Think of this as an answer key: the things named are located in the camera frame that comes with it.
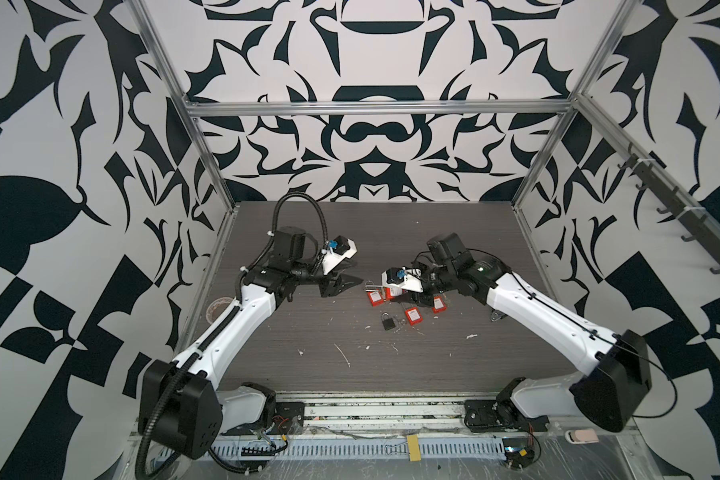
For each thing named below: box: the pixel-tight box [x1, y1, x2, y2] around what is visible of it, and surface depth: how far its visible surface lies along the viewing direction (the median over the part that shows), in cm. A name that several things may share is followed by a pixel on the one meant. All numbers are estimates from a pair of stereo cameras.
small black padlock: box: [381, 312, 396, 331], surface depth 92 cm
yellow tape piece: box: [408, 434, 421, 462], surface depth 71 cm
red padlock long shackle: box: [432, 295, 447, 314], surface depth 94 cm
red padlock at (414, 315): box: [404, 307, 424, 326], surface depth 93 cm
